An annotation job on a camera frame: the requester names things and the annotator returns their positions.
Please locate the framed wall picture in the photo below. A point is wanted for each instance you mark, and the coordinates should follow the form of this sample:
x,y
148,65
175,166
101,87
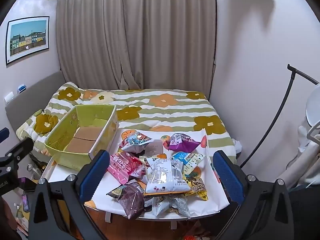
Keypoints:
x,y
27,40

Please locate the blue yellow snack packet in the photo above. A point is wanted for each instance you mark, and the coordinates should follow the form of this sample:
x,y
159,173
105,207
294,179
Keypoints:
x,y
188,160

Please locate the white wall switch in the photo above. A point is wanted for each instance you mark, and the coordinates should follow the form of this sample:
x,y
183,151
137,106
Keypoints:
x,y
9,97

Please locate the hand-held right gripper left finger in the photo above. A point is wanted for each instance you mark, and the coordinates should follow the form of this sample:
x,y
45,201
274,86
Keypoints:
x,y
93,177

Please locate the blue tomato snack packet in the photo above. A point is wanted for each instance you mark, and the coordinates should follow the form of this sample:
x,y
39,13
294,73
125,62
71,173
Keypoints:
x,y
136,140

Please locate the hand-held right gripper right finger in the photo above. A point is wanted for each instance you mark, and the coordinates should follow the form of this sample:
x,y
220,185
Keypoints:
x,y
228,177

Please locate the white crumpled tissue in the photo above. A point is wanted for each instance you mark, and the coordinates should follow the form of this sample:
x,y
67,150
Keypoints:
x,y
237,145

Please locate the silvery light blue snack packet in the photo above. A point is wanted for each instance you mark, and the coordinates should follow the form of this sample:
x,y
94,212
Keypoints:
x,y
170,205

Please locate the beige curtain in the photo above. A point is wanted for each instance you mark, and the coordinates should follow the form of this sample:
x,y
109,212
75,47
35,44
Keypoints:
x,y
135,35

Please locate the white round lamp head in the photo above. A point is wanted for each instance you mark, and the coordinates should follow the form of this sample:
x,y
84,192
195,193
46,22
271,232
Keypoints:
x,y
313,107

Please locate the pink translucent snack packet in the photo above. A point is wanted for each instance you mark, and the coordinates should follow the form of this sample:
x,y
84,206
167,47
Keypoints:
x,y
120,167

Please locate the grey padded headboard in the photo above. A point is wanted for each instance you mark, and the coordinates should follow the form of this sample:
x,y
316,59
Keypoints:
x,y
32,92

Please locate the persimmon print white cloth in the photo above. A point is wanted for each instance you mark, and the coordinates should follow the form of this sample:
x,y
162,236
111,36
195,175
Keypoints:
x,y
215,195

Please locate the grey paper sachet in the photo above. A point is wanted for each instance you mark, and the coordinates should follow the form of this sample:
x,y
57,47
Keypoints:
x,y
155,148

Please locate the floral striped blanket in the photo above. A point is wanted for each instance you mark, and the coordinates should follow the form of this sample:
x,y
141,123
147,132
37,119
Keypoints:
x,y
162,110

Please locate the green cardboard box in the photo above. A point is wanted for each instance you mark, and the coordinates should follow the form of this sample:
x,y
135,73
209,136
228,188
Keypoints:
x,y
65,140

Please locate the yellow black snack packet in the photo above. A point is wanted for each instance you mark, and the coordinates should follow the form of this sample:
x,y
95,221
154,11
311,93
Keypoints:
x,y
198,185

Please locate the white cat print snack packet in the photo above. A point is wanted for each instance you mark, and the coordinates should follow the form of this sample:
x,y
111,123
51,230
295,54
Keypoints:
x,y
162,177

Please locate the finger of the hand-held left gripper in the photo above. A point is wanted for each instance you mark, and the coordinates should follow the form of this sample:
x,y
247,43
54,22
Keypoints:
x,y
20,147
3,134

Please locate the dark purple snack packet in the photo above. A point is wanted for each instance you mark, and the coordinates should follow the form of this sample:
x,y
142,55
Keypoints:
x,y
132,200

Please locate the purple rectangular item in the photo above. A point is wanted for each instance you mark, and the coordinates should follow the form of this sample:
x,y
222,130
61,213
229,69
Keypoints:
x,y
25,202

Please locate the blue white small box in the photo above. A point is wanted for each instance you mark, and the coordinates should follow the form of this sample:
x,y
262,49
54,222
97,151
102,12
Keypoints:
x,y
22,88

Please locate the white table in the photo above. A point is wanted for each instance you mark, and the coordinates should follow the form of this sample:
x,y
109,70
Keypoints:
x,y
62,177

